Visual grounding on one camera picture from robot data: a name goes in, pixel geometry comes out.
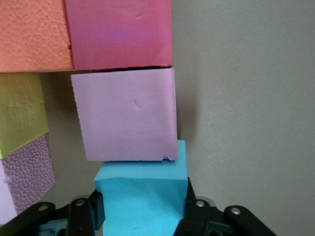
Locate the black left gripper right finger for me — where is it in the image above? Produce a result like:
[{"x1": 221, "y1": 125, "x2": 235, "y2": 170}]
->
[{"x1": 173, "y1": 177, "x2": 278, "y2": 236}]

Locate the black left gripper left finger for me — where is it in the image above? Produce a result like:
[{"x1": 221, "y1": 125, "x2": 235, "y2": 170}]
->
[{"x1": 0, "y1": 189, "x2": 106, "y2": 236}]

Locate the pink foam cube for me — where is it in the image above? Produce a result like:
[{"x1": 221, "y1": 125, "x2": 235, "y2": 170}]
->
[
  {"x1": 0, "y1": 134, "x2": 56, "y2": 226},
  {"x1": 70, "y1": 67, "x2": 178, "y2": 162}
]

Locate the light blue foam cube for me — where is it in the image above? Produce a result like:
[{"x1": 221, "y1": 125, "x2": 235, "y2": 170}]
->
[{"x1": 94, "y1": 140, "x2": 189, "y2": 236}]

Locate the yellow foam cube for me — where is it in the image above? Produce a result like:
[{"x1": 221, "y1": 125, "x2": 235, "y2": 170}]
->
[{"x1": 0, "y1": 73, "x2": 50, "y2": 158}]

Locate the orange foam cube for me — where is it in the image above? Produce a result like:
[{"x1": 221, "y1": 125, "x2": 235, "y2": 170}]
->
[{"x1": 0, "y1": 0, "x2": 75, "y2": 73}]

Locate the red foam cube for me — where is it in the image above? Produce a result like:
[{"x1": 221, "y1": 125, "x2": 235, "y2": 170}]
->
[{"x1": 64, "y1": 0, "x2": 172, "y2": 71}]

